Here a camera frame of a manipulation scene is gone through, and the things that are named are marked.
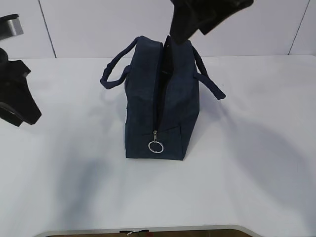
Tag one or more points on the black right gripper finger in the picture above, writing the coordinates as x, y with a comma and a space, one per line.
190, 16
221, 10

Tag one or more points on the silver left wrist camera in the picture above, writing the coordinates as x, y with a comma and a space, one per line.
10, 26

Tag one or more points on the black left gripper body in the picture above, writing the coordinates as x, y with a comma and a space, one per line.
12, 72

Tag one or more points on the navy blue lunch bag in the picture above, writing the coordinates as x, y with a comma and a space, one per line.
161, 82

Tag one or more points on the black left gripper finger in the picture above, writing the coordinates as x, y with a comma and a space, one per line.
10, 118
18, 100

